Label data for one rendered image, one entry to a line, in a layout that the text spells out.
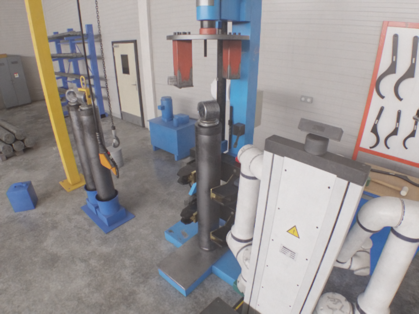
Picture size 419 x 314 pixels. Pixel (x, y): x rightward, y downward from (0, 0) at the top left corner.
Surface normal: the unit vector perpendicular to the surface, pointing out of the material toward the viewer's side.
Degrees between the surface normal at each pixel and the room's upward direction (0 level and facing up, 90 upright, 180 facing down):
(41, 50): 90
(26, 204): 90
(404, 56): 90
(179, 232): 0
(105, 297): 0
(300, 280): 90
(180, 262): 0
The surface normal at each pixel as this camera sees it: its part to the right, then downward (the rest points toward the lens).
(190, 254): 0.00, -0.89
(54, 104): 0.76, 0.30
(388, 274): -0.73, 0.17
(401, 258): -0.51, 0.23
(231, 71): 0.41, 0.41
